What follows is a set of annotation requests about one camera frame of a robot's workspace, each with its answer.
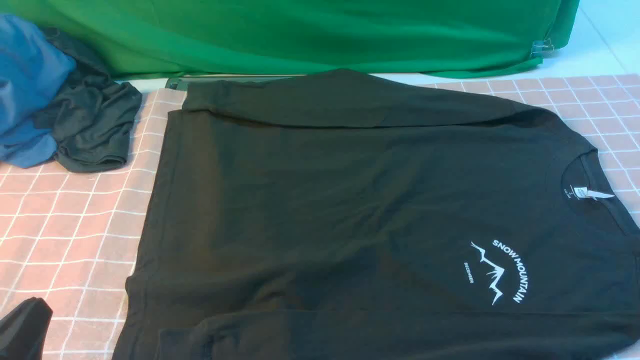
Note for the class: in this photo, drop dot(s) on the green backdrop cloth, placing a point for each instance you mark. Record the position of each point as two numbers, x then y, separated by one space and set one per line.
456 39

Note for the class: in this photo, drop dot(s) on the blue garment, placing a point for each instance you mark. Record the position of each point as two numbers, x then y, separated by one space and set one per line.
32 71

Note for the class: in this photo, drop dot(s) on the metal binder clip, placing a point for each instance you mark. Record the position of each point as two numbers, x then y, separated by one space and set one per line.
542 48

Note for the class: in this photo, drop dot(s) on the dark gray crumpled garment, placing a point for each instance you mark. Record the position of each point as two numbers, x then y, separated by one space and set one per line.
91 116

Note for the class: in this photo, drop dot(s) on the pink checkered tablecloth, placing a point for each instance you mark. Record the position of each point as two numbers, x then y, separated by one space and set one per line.
72 238

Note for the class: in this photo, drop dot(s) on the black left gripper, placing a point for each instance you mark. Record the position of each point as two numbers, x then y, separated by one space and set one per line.
23 330

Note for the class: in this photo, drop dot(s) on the dark gray long-sleeve shirt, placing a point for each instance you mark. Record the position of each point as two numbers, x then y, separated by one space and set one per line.
342 216

